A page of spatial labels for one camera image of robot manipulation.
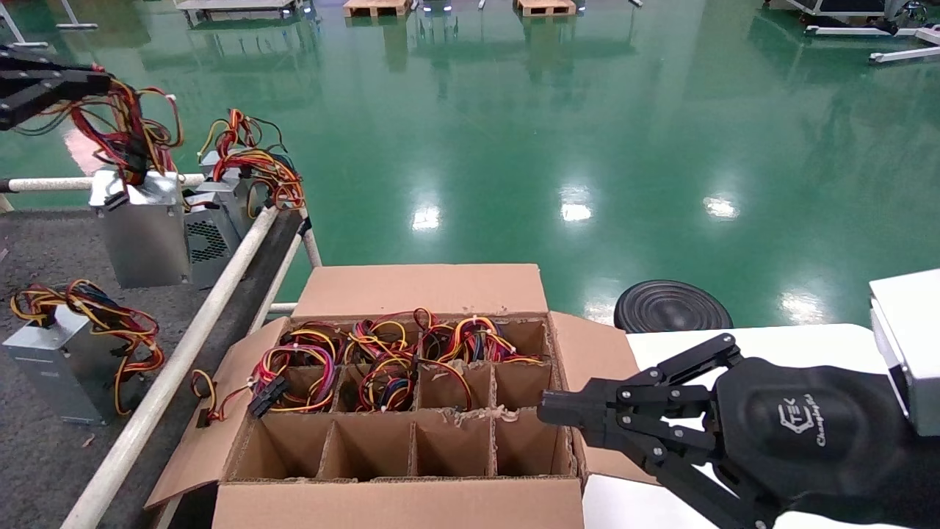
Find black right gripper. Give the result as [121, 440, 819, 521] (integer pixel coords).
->
[538, 334, 940, 529]

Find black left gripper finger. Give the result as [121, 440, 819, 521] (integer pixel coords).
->
[0, 81, 105, 132]
[0, 46, 112, 94]

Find silver power supply colourful cables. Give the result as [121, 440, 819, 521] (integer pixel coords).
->
[189, 345, 340, 429]
[344, 309, 434, 367]
[279, 322, 347, 368]
[356, 359, 471, 414]
[419, 314, 544, 366]
[11, 77, 193, 289]
[2, 278, 166, 427]
[197, 109, 306, 237]

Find white robot base platform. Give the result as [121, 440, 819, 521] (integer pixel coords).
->
[580, 323, 893, 529]

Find cardboard box with dividers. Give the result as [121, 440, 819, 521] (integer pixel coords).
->
[143, 263, 662, 529]

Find black ribbed round disc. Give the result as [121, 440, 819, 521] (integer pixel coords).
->
[613, 279, 734, 334]

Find grey low table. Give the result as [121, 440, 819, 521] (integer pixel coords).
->
[174, 0, 303, 21]

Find wooden pallet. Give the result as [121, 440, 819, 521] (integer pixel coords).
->
[343, 0, 412, 18]
[516, 0, 577, 18]

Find white table frame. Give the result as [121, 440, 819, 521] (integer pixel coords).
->
[764, 0, 940, 65]
[0, 0, 98, 50]

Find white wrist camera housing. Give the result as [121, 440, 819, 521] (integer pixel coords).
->
[869, 268, 940, 438]

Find white pipe cart frame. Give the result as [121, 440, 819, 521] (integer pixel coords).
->
[0, 175, 324, 529]

